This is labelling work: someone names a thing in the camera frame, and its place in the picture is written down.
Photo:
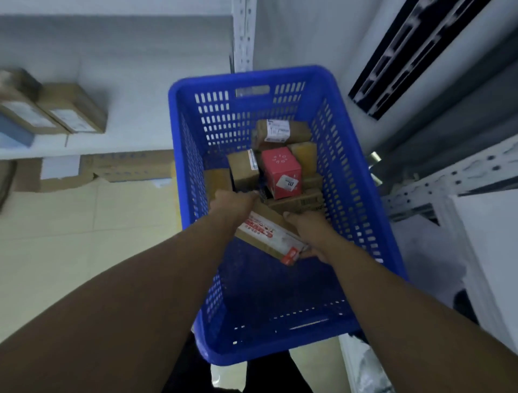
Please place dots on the shiny gold metal piece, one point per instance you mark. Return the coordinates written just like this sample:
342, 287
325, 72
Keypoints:
374, 162

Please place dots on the black bag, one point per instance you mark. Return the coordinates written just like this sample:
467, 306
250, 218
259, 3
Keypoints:
465, 305

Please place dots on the folded cardboard pad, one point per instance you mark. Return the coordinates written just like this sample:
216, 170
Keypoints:
6, 182

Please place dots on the person's left hand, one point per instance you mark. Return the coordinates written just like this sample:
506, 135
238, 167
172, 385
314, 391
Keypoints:
232, 208

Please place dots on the light blue box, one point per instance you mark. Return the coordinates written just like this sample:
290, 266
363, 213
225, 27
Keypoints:
14, 133

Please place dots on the person's left forearm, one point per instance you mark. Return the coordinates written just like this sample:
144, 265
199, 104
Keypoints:
113, 316

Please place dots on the pile of parcels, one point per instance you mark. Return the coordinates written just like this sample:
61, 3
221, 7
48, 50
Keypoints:
238, 166

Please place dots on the brown box labelled 2490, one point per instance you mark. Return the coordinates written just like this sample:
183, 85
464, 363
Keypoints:
263, 235

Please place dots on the person's right hand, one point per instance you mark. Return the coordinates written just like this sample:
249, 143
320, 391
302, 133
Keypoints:
315, 235

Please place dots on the brown parcel marked 1-3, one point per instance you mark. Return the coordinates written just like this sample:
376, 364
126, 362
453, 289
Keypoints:
73, 105

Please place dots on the person's right leg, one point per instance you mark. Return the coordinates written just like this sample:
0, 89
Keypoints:
279, 374

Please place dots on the person's right forearm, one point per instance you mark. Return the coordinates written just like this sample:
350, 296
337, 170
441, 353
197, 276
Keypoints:
425, 324

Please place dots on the white metal shelf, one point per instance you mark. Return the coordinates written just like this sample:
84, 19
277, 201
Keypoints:
141, 81
485, 243

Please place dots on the person's leg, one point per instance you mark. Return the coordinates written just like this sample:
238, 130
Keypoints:
186, 368
279, 374

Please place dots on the small red box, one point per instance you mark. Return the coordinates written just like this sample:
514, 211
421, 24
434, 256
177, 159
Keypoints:
279, 166

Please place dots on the blue plastic crate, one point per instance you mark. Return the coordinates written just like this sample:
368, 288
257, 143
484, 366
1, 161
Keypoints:
263, 303

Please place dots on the small white paper scrap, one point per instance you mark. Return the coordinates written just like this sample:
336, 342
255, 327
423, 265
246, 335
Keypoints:
162, 182

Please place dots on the person's left leg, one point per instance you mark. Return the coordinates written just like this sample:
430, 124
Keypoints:
186, 368

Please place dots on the torn brown cardboard sheet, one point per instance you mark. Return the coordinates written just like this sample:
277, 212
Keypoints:
26, 178

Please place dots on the white standing air conditioner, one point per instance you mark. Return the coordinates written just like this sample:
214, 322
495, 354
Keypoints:
356, 52

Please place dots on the bottom-shelf brown parcels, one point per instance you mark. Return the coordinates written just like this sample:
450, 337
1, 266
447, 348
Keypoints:
24, 113

